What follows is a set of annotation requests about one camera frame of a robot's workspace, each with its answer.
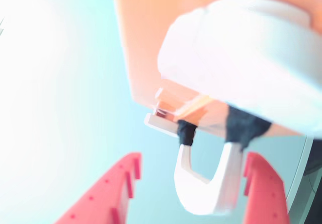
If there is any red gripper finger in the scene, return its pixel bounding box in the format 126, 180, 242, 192
243, 151, 290, 224
54, 152, 142, 224

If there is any orange plastic box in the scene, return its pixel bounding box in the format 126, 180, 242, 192
110, 0, 322, 137

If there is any large black tape wrap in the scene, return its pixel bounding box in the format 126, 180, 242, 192
226, 104, 273, 151

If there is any small black tape wrap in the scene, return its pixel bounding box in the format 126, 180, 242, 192
177, 120, 197, 146

